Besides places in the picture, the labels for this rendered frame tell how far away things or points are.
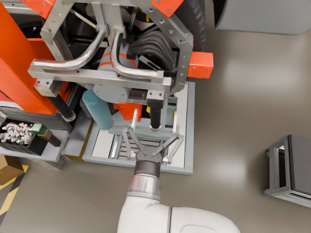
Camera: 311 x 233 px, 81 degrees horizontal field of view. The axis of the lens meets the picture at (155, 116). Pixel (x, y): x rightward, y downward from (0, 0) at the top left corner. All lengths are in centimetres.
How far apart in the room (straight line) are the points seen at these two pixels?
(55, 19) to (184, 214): 69
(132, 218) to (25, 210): 120
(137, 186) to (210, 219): 19
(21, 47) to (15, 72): 11
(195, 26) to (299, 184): 99
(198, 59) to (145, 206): 53
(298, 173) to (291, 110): 82
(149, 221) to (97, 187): 99
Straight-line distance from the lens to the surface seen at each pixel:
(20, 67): 94
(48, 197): 156
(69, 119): 77
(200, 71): 74
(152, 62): 87
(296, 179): 130
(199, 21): 71
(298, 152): 138
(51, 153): 112
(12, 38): 92
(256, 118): 180
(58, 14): 73
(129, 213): 50
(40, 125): 94
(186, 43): 65
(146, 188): 50
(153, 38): 55
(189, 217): 49
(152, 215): 49
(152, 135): 133
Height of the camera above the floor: 137
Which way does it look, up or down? 60 degrees down
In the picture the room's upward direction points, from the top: straight up
